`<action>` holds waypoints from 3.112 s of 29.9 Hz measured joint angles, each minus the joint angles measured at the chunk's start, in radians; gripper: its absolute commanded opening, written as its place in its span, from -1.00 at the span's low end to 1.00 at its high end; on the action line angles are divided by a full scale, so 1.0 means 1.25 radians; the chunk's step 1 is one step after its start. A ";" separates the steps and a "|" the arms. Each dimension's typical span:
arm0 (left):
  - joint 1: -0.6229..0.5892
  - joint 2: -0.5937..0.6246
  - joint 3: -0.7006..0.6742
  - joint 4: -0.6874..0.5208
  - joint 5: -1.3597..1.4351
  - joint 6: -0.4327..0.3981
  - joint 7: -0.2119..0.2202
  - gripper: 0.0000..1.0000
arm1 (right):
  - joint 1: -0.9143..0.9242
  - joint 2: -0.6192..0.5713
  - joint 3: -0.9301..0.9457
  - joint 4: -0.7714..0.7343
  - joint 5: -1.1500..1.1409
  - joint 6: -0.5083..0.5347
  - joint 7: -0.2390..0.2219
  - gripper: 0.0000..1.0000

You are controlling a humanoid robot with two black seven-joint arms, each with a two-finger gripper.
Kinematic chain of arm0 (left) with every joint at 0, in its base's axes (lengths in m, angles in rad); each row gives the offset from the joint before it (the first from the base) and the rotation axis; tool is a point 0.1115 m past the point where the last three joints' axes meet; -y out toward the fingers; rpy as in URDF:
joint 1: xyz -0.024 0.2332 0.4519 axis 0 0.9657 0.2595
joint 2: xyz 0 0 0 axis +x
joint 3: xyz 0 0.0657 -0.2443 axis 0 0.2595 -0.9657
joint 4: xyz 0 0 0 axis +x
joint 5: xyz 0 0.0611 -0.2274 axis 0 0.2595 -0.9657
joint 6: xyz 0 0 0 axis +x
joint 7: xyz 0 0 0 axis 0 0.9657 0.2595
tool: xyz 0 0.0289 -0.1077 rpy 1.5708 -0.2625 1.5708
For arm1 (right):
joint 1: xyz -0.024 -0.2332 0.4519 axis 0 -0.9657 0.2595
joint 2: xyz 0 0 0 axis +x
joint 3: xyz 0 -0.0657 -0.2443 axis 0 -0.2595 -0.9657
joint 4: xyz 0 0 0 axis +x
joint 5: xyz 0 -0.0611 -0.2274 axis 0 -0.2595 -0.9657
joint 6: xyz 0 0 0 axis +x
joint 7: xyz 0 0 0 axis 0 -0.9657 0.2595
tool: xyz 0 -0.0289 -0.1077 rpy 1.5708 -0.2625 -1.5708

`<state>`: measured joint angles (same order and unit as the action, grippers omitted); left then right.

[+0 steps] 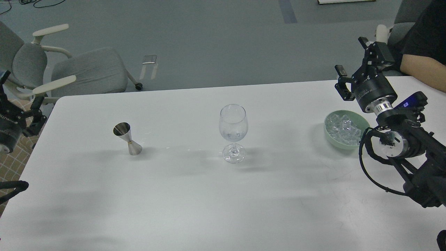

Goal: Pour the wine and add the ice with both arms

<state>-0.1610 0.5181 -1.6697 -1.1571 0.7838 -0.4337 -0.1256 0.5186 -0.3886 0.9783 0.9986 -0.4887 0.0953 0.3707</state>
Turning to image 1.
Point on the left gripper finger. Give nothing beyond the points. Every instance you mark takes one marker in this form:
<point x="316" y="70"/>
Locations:
<point x="4" y="101"/>
<point x="32" y="121"/>

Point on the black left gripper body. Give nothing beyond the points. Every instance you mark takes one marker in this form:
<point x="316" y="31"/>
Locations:
<point x="12" y="125"/>

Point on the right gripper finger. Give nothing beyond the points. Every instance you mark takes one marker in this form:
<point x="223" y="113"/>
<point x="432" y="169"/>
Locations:
<point x="353" y="87"/>
<point x="377" y="57"/>

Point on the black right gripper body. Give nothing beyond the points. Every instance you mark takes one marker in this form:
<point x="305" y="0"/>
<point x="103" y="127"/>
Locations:
<point x="372" y="89"/>

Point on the steel double jigger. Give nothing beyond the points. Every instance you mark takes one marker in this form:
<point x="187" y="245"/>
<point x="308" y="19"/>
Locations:
<point x="123" y="131"/>

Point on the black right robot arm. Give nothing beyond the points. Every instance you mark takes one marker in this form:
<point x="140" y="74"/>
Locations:
<point x="399" y="139"/>

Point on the green bowl of ice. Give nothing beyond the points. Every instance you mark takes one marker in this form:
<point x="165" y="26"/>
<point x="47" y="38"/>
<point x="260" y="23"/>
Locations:
<point x="344" y="129"/>

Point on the clear wine glass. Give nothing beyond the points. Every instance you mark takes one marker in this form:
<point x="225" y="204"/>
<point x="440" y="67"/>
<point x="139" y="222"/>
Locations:
<point x="233" y="127"/>

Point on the grey office chair left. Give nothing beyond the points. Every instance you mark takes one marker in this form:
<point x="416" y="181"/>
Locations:
<point x="53" y="72"/>

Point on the grey office chair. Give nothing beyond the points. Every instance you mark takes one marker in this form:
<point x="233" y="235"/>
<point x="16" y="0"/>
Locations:
<point x="53" y="72"/>
<point x="407" y="15"/>

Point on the person in black shirt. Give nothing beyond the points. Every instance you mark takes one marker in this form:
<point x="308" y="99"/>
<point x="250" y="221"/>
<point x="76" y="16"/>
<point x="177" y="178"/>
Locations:
<point x="422" y="51"/>

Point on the grey office chair right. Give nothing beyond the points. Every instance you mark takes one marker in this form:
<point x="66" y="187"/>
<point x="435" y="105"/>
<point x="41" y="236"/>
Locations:
<point x="407" y="15"/>

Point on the metal floor plate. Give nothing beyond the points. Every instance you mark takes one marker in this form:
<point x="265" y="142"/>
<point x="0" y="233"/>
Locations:
<point x="149" y="67"/>

